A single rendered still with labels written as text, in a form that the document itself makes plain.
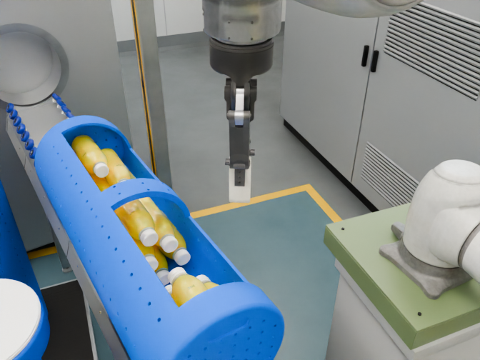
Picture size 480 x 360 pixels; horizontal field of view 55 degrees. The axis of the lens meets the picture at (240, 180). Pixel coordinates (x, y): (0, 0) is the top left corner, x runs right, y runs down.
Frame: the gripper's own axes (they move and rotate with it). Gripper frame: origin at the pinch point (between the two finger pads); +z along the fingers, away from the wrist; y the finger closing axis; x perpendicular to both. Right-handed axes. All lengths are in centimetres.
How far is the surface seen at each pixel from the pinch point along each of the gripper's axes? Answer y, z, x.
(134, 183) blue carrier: -36, 27, -26
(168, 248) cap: -29, 41, -18
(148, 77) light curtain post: -100, 26, -36
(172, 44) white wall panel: -486, 142, -99
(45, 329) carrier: -12, 51, -44
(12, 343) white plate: -5, 47, -47
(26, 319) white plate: -11, 47, -47
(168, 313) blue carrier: 0.3, 28.5, -12.2
